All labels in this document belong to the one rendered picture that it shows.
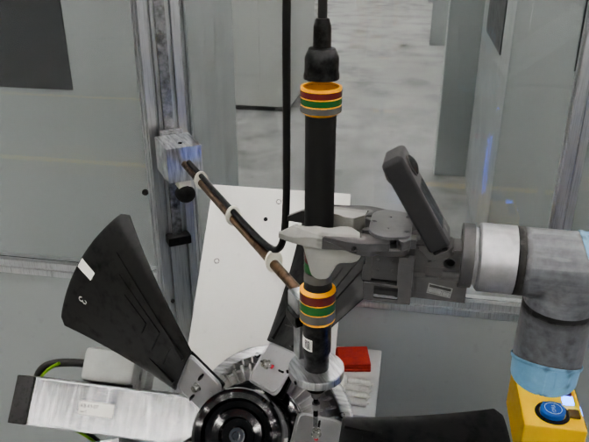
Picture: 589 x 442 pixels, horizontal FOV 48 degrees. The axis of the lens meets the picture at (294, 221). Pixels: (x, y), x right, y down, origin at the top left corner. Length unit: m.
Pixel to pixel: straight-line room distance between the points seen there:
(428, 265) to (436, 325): 0.91
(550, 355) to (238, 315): 0.59
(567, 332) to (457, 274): 0.13
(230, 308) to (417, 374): 0.69
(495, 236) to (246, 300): 0.57
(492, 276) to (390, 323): 0.94
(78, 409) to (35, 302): 0.83
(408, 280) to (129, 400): 0.54
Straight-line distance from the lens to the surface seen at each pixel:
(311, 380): 0.82
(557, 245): 0.73
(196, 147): 1.28
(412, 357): 1.69
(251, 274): 1.18
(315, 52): 0.67
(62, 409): 1.14
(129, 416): 1.10
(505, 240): 0.72
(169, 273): 1.52
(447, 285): 0.74
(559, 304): 0.74
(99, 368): 1.16
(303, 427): 0.93
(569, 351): 0.78
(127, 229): 0.96
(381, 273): 0.73
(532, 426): 1.18
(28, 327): 1.99
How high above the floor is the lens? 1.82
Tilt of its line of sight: 25 degrees down
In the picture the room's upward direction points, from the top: straight up
